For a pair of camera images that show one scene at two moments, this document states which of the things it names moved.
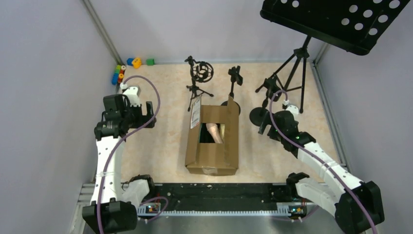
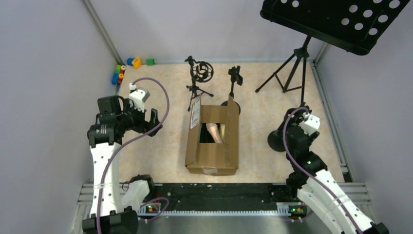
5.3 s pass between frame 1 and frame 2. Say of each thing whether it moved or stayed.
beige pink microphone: stayed
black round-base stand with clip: stayed
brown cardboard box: stayed
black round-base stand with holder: moved
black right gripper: moved
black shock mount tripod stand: stayed
